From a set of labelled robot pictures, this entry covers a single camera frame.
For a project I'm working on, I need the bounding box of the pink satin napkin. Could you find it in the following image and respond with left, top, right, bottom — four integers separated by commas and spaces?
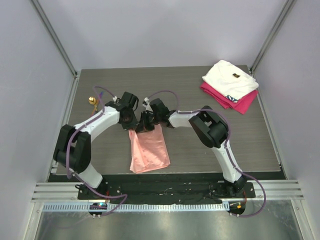
128, 124, 171, 174

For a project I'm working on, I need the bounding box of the grey aluminium corner post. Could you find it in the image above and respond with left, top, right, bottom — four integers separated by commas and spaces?
249, 0, 297, 74

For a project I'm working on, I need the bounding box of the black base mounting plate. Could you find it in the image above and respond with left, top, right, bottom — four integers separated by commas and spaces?
77, 172, 256, 204

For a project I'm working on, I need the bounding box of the white slotted cable duct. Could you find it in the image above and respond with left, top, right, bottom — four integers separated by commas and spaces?
42, 202, 230, 213

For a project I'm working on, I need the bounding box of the magenta folded cloth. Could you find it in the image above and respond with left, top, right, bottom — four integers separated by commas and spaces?
200, 82, 259, 115

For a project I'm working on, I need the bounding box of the grey left corner post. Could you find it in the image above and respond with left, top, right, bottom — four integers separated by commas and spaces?
29, 0, 78, 78

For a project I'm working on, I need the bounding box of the aluminium front rail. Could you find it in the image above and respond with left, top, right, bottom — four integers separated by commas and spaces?
31, 180, 304, 203

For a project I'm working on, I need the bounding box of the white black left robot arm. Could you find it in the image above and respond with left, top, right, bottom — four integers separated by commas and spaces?
53, 92, 139, 200

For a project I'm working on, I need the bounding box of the white folded cloth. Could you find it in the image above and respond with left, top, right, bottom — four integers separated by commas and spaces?
202, 60, 259, 103

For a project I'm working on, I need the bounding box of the gold spoon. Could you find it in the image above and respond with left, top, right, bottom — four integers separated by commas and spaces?
88, 96, 98, 115

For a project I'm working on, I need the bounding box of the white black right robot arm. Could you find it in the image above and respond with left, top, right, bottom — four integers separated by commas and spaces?
135, 97, 247, 198

